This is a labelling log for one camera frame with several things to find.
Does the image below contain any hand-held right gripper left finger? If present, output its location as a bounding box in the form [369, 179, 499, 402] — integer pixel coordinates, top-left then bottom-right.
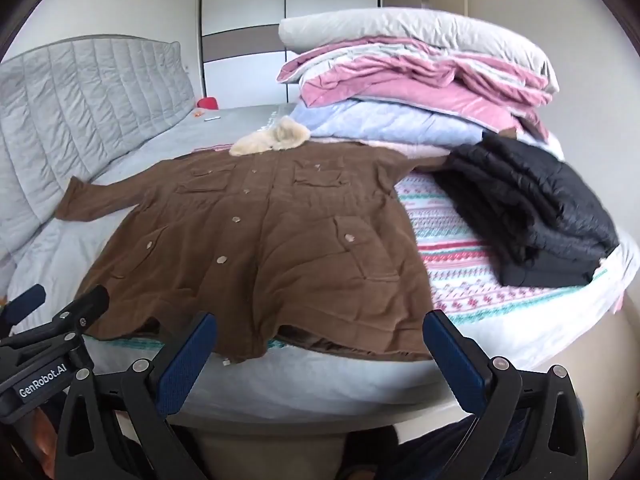
[54, 311, 219, 480]

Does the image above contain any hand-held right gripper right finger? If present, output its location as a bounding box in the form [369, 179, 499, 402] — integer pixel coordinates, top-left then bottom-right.
[422, 309, 590, 480]

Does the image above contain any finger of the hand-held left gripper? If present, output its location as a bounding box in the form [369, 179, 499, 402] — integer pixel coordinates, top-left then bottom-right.
[47, 285, 111, 346]
[0, 284, 46, 336]

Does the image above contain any brown coat with fur collar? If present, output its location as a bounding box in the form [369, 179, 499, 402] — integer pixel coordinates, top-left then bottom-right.
[54, 116, 449, 365]

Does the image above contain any person's left hand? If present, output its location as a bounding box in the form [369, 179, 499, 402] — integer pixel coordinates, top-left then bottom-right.
[27, 402, 63, 466]

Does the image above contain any red green patterned blanket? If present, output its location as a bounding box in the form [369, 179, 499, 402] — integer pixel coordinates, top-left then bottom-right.
[117, 144, 621, 358]

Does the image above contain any person's navy trouser leg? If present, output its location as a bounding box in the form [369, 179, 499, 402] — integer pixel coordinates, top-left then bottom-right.
[400, 427, 478, 480]

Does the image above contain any black slipper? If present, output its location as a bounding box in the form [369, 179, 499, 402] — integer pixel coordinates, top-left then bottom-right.
[344, 427, 400, 480]

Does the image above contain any black puffer jacket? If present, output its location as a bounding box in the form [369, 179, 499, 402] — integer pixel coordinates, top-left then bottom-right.
[431, 132, 621, 288]

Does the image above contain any grey quilted headboard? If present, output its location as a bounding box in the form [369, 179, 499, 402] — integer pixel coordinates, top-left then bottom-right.
[0, 35, 197, 266]

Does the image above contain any pale pink blanket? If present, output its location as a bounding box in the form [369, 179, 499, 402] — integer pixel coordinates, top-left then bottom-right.
[310, 135, 453, 158]

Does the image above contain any grey plush bed sheet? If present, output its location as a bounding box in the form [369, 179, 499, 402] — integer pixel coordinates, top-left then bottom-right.
[5, 102, 640, 431]

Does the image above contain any pink and grey quilt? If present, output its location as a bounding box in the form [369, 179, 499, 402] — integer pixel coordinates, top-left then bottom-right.
[276, 40, 551, 141]

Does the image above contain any white and taupe wardrobe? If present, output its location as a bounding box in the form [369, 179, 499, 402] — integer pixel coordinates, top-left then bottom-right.
[198, 0, 382, 110]

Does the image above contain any beige grey pillow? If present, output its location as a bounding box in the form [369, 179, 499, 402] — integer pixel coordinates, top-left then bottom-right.
[278, 6, 560, 95]

